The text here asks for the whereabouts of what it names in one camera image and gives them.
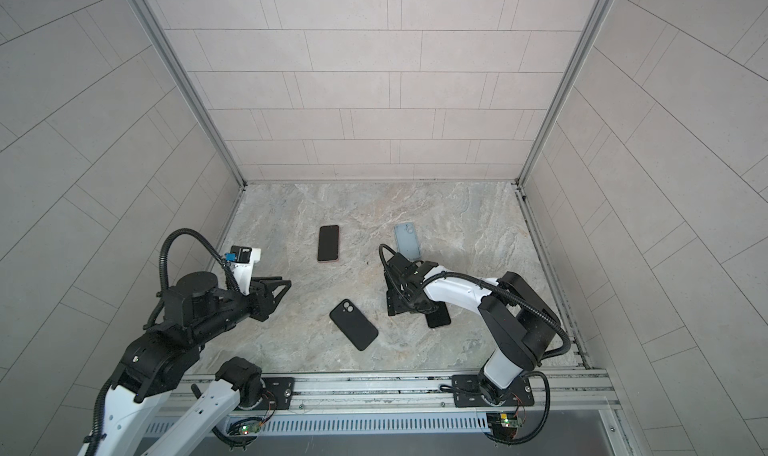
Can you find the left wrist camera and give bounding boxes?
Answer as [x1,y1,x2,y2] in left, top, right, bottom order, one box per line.
[225,245,261,295]

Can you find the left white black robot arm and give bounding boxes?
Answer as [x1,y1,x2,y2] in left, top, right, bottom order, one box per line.
[80,271,292,455]

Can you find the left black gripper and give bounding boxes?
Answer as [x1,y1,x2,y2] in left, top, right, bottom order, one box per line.
[190,274,294,346]

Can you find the black phone case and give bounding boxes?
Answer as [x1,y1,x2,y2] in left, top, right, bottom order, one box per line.
[329,299,379,351]

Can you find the green circuit board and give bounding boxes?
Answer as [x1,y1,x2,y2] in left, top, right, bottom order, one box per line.
[486,412,525,440]
[227,417,264,437]

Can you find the right black phone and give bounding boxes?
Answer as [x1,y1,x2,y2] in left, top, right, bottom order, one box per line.
[425,302,452,329]

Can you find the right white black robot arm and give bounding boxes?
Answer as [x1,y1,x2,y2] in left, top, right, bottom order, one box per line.
[383,253,571,405]

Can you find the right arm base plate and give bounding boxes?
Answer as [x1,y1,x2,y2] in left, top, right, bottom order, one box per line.
[449,374,535,408]

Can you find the aluminium mounting rail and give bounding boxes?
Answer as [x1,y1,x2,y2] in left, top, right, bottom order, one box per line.
[262,366,620,416]

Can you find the right black corrugated cable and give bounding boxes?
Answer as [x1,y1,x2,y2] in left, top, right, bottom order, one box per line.
[377,242,572,361]

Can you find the right green circuit board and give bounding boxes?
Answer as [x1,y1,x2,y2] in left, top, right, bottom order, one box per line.
[486,412,525,440]

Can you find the left black corrugated cable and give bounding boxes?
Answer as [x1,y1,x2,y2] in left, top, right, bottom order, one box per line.
[83,227,244,456]

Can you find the black corrugated cable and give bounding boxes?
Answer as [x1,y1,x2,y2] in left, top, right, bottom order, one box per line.
[83,227,244,456]
[377,242,572,361]

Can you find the light blue phone case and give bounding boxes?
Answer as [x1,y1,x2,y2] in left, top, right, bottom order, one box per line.
[394,222,421,261]

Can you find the left green circuit board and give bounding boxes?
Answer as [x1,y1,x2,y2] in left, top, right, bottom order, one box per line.
[227,417,264,437]

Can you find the purple phone black screen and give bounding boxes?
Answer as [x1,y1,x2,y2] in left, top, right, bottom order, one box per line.
[317,225,340,262]

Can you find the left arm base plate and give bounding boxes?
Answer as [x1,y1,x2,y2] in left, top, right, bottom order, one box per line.
[237,377,295,412]

